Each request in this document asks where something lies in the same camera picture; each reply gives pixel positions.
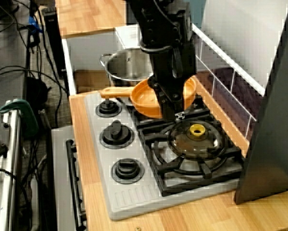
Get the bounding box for black stove knob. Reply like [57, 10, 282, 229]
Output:
[111, 158, 145, 185]
[99, 120, 136, 149]
[95, 97, 123, 118]

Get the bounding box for orange toy frying pan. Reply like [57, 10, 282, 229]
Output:
[100, 76, 198, 120]

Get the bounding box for wooden kitchen countertop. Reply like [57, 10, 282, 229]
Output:
[68, 72, 288, 231]

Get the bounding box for black bag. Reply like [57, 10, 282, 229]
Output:
[25, 77, 52, 114]

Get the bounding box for brown glass lid yellow knob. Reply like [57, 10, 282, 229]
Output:
[167, 120, 227, 161]

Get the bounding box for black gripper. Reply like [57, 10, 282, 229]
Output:
[148, 42, 198, 122]

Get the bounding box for grey stove top panel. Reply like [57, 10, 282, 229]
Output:
[83, 91, 245, 221]

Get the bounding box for black upright post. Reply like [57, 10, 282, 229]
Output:
[42, 7, 67, 80]

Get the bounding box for stainless steel pot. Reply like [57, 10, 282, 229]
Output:
[100, 47, 156, 89]

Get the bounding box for blue-grey box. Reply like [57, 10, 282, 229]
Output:
[189, 0, 204, 27]

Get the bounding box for black burner grate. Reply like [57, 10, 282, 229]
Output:
[138, 120, 245, 197]
[126, 96, 212, 130]

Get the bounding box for dark tiled backsplash panel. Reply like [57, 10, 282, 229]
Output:
[191, 23, 266, 145]

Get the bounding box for black oven door handle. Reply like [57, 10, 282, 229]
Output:
[65, 139, 87, 229]

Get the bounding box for aluminium frame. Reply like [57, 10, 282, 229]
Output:
[0, 101, 23, 231]

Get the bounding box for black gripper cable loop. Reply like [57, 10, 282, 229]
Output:
[172, 47, 183, 78]

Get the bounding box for dark grey hood panel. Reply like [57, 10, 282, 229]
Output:
[234, 0, 288, 205]

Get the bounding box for blue tape piece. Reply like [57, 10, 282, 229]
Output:
[28, 15, 42, 34]

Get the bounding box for green clamp tool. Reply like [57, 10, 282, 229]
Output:
[0, 100, 40, 139]

